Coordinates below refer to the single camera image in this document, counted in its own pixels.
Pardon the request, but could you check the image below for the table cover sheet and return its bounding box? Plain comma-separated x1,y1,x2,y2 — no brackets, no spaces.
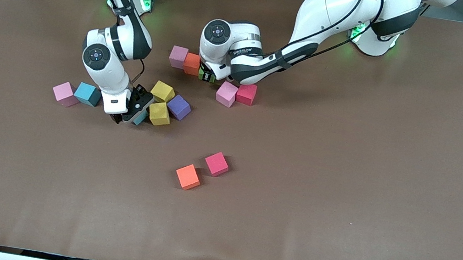
0,0,463,260

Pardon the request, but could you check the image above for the blue foam cube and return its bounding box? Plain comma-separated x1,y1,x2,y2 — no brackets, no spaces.
132,109,150,128
72,81,103,108

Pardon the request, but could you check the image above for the purple foam cube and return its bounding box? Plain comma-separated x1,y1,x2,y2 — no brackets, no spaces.
164,93,194,123

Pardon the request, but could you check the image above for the yellow foam cube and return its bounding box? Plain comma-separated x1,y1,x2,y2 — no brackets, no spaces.
148,79,177,105
146,100,174,129

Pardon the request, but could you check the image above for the orange foam cube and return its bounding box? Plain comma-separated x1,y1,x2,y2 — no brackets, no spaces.
173,162,203,193
182,52,203,77

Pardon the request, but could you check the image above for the green foam cube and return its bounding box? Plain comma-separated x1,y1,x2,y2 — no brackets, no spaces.
197,67,218,85

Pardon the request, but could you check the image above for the crimson foam cube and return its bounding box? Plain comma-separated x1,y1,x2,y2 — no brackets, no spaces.
202,149,231,179
235,82,258,107

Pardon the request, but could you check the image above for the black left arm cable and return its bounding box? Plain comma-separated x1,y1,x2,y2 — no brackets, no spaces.
266,0,385,75

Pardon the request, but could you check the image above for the pink foam cube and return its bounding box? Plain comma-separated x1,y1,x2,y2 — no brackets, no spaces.
50,79,83,109
214,79,240,109
167,45,190,70

